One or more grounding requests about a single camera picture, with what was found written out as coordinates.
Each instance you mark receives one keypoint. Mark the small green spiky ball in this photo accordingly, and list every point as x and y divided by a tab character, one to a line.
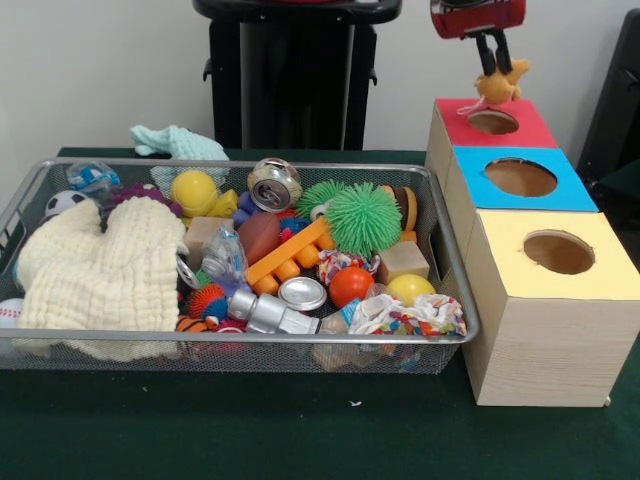
315	197

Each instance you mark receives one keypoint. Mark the wooden box with three holes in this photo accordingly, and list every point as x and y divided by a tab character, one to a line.
550	345

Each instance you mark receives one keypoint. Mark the smooth yellow ball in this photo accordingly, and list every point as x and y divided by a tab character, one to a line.
410	290

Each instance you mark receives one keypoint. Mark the mint green muslin cloth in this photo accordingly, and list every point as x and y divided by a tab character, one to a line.
185	142

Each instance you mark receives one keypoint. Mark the large green spiky ball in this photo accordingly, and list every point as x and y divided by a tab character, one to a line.
362	220

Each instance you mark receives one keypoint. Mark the tan plush animal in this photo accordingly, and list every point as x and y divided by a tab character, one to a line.
500	87

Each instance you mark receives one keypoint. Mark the cream muslin cloth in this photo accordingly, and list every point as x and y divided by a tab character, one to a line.
100	270

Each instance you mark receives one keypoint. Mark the orange ball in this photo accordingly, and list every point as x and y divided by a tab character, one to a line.
350	286

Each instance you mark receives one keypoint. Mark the silver plastic toy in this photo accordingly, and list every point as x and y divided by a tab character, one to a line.
275	312

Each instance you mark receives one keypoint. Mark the crushed silver can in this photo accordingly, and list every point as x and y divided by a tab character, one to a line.
274	185

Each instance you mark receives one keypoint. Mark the silver mesh bin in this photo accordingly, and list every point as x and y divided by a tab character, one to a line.
250	352

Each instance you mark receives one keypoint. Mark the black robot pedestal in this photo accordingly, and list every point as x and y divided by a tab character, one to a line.
295	75

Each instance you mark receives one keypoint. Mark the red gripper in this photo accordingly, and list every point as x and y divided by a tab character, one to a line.
480	17

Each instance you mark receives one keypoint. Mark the yellow tennis ball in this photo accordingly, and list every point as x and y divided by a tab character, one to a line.
192	192

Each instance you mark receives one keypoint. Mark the black chair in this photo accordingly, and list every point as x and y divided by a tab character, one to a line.
617	100

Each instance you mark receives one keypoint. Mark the dark green table cloth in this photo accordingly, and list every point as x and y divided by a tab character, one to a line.
300	425

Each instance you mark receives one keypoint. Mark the orange plastic brick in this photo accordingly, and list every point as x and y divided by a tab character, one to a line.
295	245

